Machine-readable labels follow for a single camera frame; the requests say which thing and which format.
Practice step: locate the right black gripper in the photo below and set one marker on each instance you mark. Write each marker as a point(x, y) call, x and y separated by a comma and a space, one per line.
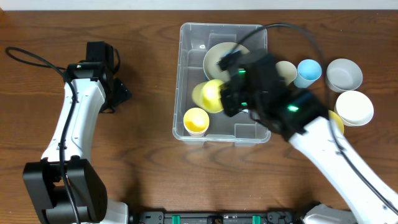
point(232, 95)

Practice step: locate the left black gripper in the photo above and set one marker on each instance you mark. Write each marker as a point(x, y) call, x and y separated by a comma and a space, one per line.
point(123, 93)

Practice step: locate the cream white cup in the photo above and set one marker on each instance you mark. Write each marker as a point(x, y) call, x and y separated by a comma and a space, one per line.
point(287, 70)

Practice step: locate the cream large bowl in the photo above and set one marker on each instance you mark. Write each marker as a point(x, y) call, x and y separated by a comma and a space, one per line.
point(213, 56)

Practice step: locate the yellow cup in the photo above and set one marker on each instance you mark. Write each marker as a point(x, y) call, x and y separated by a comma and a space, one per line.
point(207, 96)
point(196, 121)

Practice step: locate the light blue cup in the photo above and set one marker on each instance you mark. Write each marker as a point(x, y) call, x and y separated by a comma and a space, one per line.
point(308, 71)

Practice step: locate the yellow small bowl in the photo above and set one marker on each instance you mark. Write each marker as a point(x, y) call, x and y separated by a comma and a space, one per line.
point(337, 120)

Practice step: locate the grey small bowl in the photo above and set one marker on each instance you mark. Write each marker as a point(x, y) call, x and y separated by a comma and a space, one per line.
point(343, 75)

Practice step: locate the white small bowl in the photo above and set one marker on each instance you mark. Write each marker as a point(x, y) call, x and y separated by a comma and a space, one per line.
point(354, 108)

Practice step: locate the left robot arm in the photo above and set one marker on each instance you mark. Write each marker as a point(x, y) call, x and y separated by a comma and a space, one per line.
point(63, 186)

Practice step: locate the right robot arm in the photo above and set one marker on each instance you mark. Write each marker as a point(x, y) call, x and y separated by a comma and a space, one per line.
point(303, 121)

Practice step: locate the clear plastic storage container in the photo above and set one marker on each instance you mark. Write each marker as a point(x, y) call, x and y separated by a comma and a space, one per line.
point(195, 40)

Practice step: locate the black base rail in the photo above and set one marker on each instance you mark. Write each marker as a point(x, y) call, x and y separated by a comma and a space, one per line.
point(283, 217)

